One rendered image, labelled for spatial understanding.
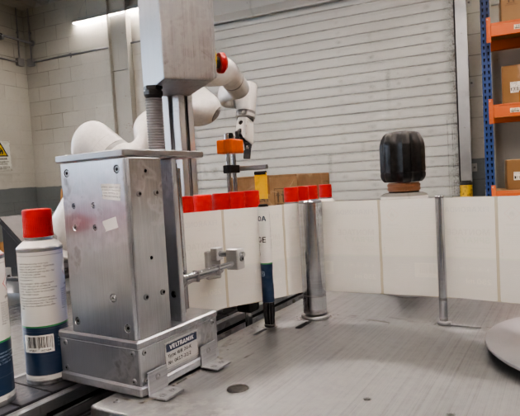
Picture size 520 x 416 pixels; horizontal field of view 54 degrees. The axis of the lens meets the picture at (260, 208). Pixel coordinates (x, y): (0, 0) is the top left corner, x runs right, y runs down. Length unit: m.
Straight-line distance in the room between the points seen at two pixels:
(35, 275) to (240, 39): 5.53
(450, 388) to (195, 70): 0.64
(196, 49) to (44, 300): 0.50
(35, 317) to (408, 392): 0.42
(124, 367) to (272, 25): 5.50
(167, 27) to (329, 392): 0.64
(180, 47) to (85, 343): 0.53
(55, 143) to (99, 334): 7.17
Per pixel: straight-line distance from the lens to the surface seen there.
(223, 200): 0.91
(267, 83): 5.82
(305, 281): 0.81
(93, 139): 1.63
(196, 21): 0.95
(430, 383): 0.59
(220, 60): 0.97
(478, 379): 0.61
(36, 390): 0.67
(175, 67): 0.92
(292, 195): 1.14
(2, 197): 7.65
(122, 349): 0.58
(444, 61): 5.42
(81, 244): 0.60
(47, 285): 0.64
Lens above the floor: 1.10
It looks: 3 degrees down
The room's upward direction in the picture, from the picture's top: 3 degrees counter-clockwise
